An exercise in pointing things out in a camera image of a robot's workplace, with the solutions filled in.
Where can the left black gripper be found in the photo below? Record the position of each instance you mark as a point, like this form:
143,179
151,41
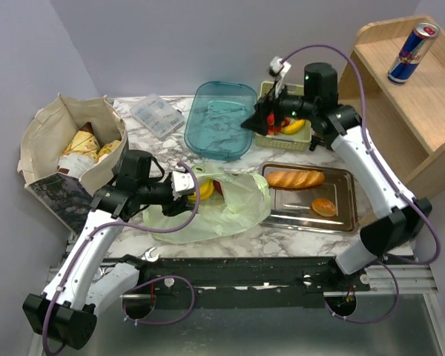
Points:
174,208

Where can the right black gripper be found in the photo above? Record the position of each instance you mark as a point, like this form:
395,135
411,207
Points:
257,122

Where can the mixed toy fruit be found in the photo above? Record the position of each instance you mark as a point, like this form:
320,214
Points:
208,187

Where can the green plastic grocery bag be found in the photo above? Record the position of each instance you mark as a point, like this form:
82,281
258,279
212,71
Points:
242,203

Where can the beige canvas tote bag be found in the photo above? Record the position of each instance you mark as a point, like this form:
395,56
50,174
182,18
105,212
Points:
45,140

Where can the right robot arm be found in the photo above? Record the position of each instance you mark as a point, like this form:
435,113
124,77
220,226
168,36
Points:
399,214

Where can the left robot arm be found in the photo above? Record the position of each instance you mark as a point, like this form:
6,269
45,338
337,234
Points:
67,309

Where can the yellow banana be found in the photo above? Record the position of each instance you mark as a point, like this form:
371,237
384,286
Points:
293,126

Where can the pale green plastic basket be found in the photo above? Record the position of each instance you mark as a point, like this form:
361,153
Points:
299,141

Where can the teal transparent plastic container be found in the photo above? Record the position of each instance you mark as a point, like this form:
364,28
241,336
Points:
213,129

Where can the bread loaf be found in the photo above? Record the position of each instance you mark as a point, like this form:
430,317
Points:
294,179

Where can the clear plastic compartment box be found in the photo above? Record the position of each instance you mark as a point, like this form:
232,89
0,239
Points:
157,115

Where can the metal tray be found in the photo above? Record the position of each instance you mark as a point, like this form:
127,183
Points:
292,209

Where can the glazed donut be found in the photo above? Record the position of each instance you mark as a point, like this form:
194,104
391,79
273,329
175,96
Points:
324,207

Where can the wooden shelf unit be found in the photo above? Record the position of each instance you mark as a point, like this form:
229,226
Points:
406,122

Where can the red bull can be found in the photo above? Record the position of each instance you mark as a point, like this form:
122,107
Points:
414,49

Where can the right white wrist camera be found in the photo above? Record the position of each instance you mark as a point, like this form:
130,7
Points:
278,69

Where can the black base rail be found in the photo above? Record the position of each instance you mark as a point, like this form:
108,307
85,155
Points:
238,283

